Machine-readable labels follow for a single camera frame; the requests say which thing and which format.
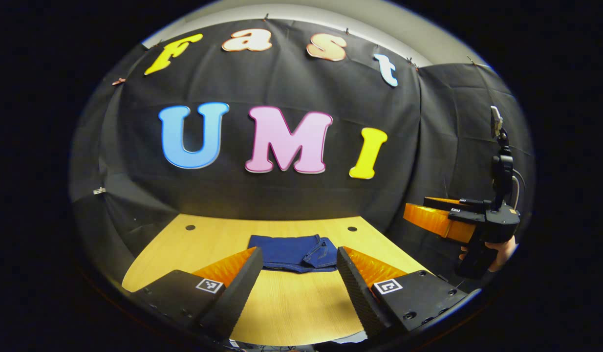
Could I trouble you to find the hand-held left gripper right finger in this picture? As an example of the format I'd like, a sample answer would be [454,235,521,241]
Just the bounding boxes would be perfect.
[336,246,470,339]

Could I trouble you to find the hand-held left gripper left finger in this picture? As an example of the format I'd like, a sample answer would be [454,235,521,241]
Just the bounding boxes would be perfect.
[129,247,264,341]

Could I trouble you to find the blue jeans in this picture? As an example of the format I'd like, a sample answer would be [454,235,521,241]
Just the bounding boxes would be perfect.
[247,234,340,273]

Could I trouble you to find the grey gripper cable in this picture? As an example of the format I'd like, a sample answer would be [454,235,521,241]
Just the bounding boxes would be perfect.
[512,168,527,212]

